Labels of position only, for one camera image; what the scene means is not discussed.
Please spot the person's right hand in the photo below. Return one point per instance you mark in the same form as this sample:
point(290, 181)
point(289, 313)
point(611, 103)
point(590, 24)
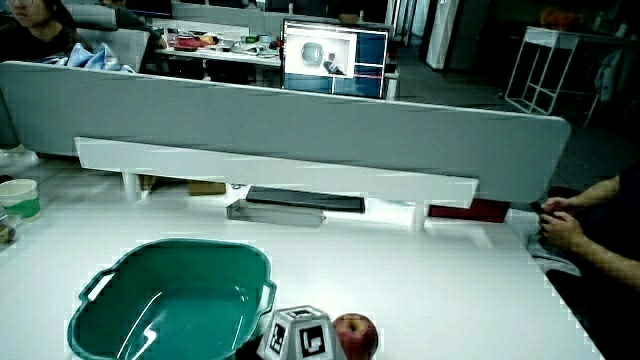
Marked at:
point(300, 332)

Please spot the red apple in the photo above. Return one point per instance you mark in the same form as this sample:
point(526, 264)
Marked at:
point(357, 337)

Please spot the white desk shelf riser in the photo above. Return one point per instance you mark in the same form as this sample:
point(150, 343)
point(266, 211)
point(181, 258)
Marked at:
point(280, 172)

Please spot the grey desk partition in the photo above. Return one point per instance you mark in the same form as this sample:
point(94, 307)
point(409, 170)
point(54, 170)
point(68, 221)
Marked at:
point(300, 125)

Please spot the cluttered white background desk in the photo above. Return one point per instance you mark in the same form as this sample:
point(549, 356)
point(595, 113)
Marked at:
point(225, 50)

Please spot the green plastic basin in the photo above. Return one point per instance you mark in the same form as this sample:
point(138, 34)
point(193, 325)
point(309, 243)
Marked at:
point(175, 300)

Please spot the black keyboard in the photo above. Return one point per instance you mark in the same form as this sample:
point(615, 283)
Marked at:
point(305, 199)

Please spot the brown cardboard box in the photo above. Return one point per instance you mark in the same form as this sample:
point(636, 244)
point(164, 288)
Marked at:
point(206, 188)

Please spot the dark red box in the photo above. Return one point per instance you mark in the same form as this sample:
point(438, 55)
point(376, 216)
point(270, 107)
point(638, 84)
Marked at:
point(475, 211)

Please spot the grey cloth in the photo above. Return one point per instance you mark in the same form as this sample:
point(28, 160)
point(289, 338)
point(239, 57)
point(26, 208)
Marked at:
point(550, 257)

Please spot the black phone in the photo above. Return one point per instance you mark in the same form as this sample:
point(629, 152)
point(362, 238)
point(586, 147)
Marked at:
point(537, 207)

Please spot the computer monitor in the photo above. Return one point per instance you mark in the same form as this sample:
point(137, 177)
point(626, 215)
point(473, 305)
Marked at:
point(334, 59)

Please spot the white green paper cup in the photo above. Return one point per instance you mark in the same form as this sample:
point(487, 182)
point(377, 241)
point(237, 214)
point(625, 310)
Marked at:
point(20, 197)

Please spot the small dark jar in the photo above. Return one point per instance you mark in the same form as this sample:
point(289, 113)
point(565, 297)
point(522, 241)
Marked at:
point(6, 231)

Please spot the light blue cloth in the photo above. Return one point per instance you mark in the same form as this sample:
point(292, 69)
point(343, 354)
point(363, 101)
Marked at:
point(90, 57)

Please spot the grey office chair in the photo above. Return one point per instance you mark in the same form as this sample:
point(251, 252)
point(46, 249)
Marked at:
point(112, 35)

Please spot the white shelf frame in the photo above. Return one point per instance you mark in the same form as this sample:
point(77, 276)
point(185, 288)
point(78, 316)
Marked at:
point(542, 70)

